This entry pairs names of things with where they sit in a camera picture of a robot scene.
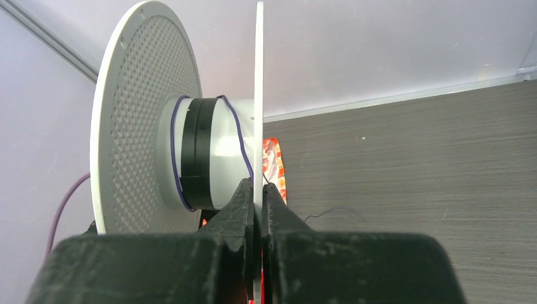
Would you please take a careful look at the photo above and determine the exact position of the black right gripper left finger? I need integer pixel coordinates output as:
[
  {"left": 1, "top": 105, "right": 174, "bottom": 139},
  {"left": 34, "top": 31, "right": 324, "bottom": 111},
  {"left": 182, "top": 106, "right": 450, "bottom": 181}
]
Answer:
[{"left": 27, "top": 179, "right": 253, "bottom": 303}]

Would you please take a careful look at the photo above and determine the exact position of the white perforated cable spool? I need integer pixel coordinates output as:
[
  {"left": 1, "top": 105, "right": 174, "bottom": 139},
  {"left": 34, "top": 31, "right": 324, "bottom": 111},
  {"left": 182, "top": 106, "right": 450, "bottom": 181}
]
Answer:
[{"left": 90, "top": 1, "right": 264, "bottom": 302}]

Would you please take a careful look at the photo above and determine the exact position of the floral orange cloth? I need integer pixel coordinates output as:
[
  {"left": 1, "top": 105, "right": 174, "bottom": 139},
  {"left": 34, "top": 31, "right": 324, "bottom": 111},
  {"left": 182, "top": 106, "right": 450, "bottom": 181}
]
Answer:
[{"left": 199, "top": 137, "right": 287, "bottom": 304}]

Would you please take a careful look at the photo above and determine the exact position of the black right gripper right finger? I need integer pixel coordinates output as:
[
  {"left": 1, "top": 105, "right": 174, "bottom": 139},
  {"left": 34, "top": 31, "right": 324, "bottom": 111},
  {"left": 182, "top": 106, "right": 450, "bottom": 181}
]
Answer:
[{"left": 262, "top": 184, "right": 466, "bottom": 303}]

